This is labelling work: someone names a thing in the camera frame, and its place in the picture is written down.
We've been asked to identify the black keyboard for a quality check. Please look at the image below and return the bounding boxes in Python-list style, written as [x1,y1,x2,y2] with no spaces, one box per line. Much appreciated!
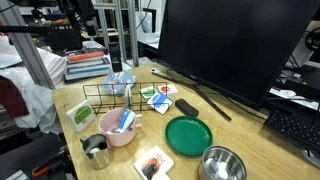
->
[263,109,320,154]

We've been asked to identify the red spine book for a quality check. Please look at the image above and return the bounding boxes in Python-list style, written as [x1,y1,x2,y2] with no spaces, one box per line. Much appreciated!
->
[67,50,107,64]

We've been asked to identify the light blue thick book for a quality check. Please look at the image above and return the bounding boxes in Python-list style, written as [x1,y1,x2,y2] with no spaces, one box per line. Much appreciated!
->
[63,64,113,82]

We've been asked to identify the black monitor stand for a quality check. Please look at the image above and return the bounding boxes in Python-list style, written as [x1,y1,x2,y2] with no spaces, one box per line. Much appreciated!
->
[151,68,233,122]

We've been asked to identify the white vegetables book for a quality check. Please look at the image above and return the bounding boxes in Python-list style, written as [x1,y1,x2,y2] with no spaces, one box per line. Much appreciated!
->
[65,99,96,133]

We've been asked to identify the aluminium frame post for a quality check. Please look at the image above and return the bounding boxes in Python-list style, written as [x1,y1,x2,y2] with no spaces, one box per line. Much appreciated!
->
[114,0,128,63]
[126,0,140,68]

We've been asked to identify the steel bowl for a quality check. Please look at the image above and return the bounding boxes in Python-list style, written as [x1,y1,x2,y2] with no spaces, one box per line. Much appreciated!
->
[197,145,248,180]

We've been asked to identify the green plate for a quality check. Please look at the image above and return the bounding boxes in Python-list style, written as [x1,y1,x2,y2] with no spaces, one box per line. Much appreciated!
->
[164,115,214,157]

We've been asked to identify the maroon cloth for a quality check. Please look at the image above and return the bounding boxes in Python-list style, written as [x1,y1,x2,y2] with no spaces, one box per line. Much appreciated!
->
[0,75,30,120]

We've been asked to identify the crumpled plastic snack bag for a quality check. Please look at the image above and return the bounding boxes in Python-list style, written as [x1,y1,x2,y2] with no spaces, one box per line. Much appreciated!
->
[99,71,137,96]

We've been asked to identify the white cloth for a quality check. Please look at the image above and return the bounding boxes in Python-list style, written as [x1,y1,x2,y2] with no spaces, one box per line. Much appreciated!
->
[0,34,68,135]

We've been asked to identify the black wire tray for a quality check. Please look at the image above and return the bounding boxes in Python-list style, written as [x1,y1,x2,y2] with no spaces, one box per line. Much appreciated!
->
[82,81,169,115]

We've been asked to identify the pink bowl with utensils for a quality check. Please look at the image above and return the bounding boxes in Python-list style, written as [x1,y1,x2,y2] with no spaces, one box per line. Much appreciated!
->
[98,107,143,148]

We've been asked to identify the metal spoon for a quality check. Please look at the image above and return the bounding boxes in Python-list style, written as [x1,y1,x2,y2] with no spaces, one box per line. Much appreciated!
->
[111,84,134,134]

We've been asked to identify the large black computer monitor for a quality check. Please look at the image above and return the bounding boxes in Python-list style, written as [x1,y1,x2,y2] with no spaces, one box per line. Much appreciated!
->
[157,0,320,109]

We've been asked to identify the small orange circle book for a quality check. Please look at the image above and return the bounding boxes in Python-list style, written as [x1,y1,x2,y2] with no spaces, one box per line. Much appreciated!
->
[157,83,179,96]

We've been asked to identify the black bottle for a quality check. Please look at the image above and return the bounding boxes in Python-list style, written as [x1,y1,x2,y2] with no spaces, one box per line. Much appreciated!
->
[108,41,124,73]

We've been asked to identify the black monitor cable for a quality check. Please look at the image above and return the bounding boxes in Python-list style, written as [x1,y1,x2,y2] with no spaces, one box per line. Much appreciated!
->
[228,98,269,122]

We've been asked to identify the white and blue book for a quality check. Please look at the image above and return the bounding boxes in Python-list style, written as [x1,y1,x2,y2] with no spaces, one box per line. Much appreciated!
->
[146,90,175,115]

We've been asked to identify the blue and white tube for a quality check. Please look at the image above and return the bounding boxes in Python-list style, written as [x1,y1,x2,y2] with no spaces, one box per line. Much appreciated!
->
[117,109,137,133]

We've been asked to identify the dark cover book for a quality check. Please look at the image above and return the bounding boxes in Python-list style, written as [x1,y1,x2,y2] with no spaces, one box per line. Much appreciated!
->
[66,57,111,70]

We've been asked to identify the orange handled clamp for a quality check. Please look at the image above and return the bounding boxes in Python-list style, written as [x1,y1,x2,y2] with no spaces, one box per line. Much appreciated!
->
[31,159,65,178]

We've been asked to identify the small green circle book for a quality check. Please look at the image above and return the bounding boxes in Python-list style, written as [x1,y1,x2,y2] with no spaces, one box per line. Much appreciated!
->
[139,85,158,101]

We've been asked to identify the steel pitcher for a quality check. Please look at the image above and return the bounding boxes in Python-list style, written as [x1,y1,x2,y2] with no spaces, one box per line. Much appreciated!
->
[79,133,114,171]

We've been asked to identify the slanted aluminium frame beam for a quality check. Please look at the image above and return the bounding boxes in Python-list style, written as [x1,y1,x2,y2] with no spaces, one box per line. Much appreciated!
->
[0,0,56,90]

